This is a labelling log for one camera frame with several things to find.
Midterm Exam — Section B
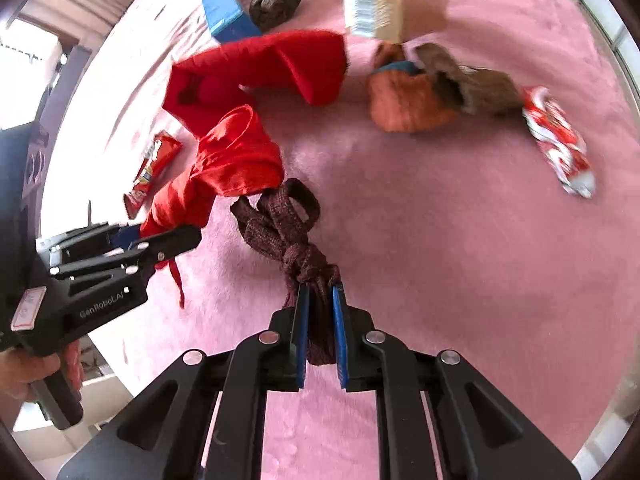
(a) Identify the blue cardboard box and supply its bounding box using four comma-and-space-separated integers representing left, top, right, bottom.
202, 0, 262, 44

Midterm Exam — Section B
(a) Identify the red fabric zipper pouch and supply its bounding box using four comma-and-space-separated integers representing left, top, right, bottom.
139, 28, 350, 310

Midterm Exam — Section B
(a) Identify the maroon knitted cloth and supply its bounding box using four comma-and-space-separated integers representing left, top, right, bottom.
230, 178, 341, 366

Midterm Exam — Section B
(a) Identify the person's left hand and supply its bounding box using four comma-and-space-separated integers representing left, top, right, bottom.
0, 340, 84, 402

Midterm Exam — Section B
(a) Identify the orange knitted sock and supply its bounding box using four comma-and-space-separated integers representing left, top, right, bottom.
367, 41, 459, 133

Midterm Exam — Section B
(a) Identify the dark rolled sock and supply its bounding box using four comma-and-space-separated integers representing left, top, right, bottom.
248, 0, 302, 32

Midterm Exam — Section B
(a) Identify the red white snack wrapper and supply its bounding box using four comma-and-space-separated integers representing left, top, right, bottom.
523, 86, 597, 200

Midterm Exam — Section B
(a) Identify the dark brown patterned sock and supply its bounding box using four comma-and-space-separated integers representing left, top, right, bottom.
413, 42, 524, 116

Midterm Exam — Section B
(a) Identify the red candy bar wrapper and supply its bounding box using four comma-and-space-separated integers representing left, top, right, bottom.
122, 131, 182, 220

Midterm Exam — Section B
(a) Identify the long brown cardboard box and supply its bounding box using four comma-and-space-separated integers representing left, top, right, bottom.
343, 0, 449, 44

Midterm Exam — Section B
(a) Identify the pink bed sheet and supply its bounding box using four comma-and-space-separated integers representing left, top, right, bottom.
41, 0, 639, 456

